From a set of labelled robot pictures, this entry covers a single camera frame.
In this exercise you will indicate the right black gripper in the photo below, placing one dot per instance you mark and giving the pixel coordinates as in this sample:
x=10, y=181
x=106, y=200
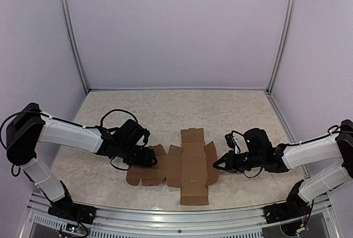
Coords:
x=224, y=158

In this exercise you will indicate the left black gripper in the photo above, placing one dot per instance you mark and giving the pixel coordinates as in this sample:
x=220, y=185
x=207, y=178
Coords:
x=146, y=160

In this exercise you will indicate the brown cardboard box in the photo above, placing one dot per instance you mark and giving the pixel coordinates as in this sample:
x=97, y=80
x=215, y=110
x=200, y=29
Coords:
x=188, y=167

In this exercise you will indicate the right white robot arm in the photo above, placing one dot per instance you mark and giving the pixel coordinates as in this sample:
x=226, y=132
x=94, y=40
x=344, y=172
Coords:
x=336, y=144

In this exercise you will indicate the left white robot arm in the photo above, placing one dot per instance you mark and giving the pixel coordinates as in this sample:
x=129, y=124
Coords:
x=22, y=131

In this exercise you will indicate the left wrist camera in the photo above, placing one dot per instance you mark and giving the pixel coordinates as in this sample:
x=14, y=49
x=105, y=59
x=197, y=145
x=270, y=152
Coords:
x=131, y=132

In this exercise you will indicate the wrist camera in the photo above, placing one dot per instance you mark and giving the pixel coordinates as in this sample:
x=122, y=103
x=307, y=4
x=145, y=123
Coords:
x=131, y=132
x=255, y=139

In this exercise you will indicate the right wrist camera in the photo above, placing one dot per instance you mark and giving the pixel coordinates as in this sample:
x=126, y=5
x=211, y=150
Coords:
x=255, y=139

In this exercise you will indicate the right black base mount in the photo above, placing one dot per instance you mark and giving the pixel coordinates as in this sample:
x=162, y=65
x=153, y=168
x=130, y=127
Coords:
x=284, y=211

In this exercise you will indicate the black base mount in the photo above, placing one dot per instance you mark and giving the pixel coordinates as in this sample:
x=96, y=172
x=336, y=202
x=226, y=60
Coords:
x=75, y=212
x=284, y=211

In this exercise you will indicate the back aluminium floor rail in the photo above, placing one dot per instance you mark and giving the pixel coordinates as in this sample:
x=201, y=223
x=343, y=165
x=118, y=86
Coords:
x=176, y=89

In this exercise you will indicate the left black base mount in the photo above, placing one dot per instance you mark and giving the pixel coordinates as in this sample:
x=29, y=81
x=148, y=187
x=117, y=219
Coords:
x=75, y=212

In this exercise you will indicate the front aluminium frame rail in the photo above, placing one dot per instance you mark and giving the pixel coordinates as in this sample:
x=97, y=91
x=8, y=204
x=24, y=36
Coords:
x=241, y=222

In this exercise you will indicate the right aluminium corner post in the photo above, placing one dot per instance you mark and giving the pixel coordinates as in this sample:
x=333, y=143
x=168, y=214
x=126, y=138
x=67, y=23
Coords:
x=290, y=8

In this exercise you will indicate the aluminium corner post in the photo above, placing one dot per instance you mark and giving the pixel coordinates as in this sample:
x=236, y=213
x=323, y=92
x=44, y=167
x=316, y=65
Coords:
x=290, y=8
x=74, y=46

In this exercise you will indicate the left aluminium corner post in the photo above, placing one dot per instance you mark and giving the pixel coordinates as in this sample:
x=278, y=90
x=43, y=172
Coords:
x=74, y=46

